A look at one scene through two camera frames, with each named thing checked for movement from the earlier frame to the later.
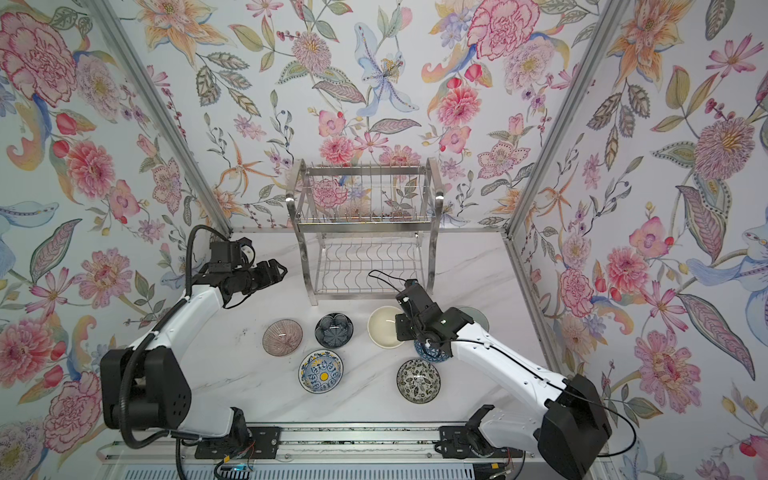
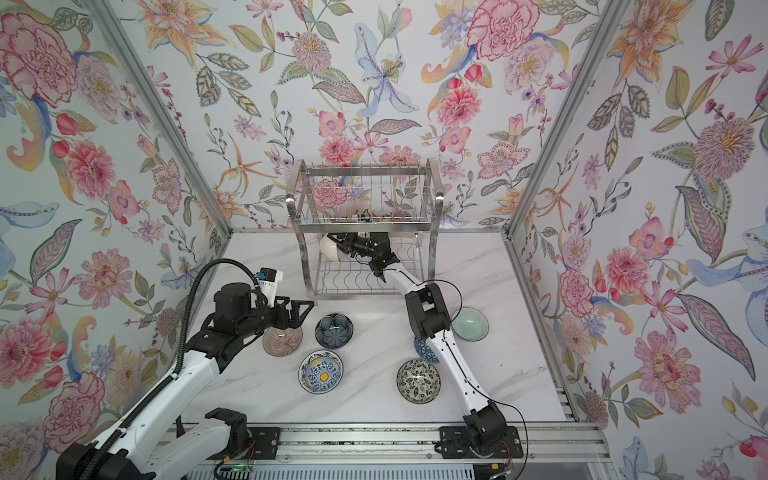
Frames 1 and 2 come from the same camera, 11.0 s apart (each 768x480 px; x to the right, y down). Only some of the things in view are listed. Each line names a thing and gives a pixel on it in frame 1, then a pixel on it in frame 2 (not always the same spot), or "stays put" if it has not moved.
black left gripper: x=275 y=277 -> x=295 y=321
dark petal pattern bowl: x=334 y=330 stays put
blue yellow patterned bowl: x=321 y=371 stays put
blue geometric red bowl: x=432 y=354 stays put
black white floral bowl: x=418 y=381 stays put
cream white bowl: x=381 y=327 -> x=330 y=249
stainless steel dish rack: x=365 y=230 stays put
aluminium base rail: x=321 y=445 stays put
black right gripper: x=401 y=327 -> x=350 y=245
